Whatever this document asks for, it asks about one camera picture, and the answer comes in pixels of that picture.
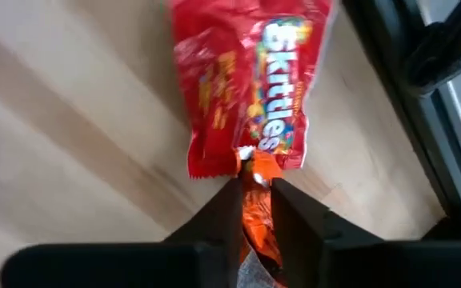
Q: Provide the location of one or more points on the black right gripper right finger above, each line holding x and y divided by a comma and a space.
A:
354, 264

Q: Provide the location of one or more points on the red Skittles candy bag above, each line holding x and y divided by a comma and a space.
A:
222, 80

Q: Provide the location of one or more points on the orange-red candy bag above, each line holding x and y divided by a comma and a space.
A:
258, 216

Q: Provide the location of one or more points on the black frame post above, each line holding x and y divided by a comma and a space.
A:
446, 52

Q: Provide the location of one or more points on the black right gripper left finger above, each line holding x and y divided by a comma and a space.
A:
134, 264

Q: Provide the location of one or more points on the black table edge frame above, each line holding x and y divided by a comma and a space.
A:
418, 120

